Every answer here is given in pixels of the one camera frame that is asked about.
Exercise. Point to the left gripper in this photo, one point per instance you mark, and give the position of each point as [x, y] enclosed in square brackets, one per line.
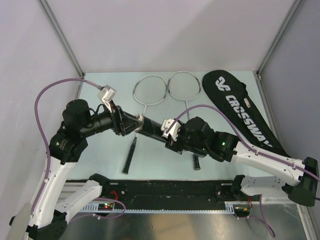
[121, 121]

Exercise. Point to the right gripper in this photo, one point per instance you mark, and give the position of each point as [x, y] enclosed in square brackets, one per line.
[175, 145]

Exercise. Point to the black shuttlecock tube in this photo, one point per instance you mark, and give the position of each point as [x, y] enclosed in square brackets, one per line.
[152, 129]

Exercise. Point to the white shuttlecock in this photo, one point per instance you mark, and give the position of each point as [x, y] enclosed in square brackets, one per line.
[140, 122]

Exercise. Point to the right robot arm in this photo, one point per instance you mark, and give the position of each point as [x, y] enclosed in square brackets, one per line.
[288, 177]

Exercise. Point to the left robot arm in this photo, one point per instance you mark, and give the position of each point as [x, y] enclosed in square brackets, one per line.
[47, 218]

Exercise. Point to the left white badminton racket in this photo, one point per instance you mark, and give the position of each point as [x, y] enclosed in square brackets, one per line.
[150, 90]

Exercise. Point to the white badminton racket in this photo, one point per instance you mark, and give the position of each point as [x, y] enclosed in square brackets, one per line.
[183, 86]
[150, 90]

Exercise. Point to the right white badminton racket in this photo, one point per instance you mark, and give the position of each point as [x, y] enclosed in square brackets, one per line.
[183, 86]

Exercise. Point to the black racket bag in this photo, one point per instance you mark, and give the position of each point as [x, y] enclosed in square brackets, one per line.
[231, 97]

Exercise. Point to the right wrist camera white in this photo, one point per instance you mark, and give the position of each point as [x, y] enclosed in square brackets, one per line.
[170, 129]

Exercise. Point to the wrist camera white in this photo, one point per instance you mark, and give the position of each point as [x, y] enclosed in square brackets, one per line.
[106, 95]
[170, 129]

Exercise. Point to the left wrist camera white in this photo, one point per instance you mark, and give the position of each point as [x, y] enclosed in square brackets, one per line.
[106, 95]

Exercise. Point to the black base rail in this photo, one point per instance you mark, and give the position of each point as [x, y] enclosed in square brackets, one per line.
[175, 194]

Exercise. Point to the grey cable duct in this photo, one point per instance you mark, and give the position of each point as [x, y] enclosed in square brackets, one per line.
[99, 208]

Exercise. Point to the left aluminium frame post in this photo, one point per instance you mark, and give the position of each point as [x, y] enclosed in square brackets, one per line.
[59, 33]

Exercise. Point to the aluminium frame post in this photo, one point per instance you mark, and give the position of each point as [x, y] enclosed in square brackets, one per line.
[286, 23]
[59, 33]

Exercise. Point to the right aluminium frame post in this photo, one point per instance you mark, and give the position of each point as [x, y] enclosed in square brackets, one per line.
[286, 23]

